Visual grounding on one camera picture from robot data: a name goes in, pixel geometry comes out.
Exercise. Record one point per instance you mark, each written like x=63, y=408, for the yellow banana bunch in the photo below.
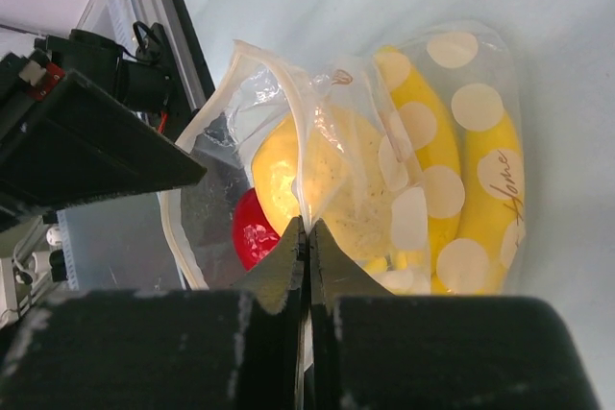
x=473, y=166

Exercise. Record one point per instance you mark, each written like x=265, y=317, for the light blue cable duct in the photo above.
x=72, y=278

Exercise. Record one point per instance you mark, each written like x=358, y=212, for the yellow lemon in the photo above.
x=339, y=181

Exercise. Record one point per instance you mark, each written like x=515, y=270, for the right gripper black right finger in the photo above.
x=374, y=350

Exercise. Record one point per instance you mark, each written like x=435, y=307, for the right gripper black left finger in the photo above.
x=239, y=348

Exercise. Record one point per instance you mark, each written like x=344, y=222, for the clear zip top bag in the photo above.
x=412, y=159

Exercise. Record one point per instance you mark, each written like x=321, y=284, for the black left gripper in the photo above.
x=69, y=143

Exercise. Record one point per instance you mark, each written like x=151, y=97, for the red apple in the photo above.
x=253, y=236

